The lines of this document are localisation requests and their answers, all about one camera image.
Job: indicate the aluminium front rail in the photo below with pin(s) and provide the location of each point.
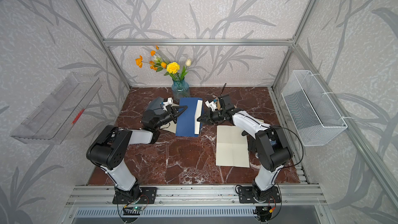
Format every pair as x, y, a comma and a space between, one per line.
196, 195

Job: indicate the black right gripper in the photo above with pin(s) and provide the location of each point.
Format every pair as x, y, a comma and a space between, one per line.
208, 118

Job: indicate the yellow orange artificial flowers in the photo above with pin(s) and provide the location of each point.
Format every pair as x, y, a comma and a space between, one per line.
159, 63

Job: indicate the circuit board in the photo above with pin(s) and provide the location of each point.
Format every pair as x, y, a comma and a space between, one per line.
133, 210
264, 211

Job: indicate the clear acrylic wall shelf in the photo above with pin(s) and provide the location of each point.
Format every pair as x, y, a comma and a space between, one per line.
51, 122

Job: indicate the white wire mesh basket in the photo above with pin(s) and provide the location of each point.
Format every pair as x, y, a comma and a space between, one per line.
315, 117

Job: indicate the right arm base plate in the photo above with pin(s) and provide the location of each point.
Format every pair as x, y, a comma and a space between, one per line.
250, 194

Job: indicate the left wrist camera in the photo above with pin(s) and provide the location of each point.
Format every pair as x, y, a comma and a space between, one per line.
166, 102

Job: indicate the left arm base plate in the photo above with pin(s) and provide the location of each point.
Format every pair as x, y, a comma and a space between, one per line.
140, 195

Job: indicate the cream envelope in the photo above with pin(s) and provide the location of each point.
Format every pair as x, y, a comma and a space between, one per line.
171, 127

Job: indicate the blue glass vase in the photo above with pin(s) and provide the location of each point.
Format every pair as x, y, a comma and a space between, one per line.
180, 90

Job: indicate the cream unfolded paper sheet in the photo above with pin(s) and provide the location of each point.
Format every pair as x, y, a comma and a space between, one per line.
231, 147

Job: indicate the left circuit board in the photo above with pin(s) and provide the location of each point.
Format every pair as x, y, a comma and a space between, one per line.
133, 210

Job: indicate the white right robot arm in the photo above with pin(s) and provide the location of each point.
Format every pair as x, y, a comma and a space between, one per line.
269, 142

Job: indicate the beige lined letter paper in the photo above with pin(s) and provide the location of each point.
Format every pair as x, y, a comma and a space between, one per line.
198, 113

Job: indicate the right circuit board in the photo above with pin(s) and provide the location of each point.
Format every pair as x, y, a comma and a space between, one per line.
264, 211

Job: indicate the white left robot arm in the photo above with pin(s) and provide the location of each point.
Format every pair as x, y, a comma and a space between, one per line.
108, 150

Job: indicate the dark blue envelope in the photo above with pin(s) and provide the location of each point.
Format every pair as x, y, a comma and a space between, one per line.
185, 122

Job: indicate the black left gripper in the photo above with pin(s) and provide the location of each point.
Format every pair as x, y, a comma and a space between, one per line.
171, 113

